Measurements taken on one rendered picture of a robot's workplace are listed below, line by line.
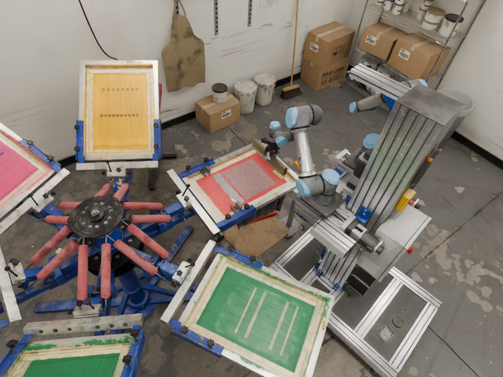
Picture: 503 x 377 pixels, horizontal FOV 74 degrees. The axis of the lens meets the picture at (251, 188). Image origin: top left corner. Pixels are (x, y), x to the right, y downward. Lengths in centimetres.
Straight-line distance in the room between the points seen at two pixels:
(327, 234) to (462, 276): 208
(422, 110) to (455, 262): 247
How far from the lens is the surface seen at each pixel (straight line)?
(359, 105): 248
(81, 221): 216
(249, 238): 344
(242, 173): 271
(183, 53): 420
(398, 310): 325
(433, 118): 179
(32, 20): 366
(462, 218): 447
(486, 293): 403
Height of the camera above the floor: 295
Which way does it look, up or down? 50 degrees down
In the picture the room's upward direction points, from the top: 5 degrees clockwise
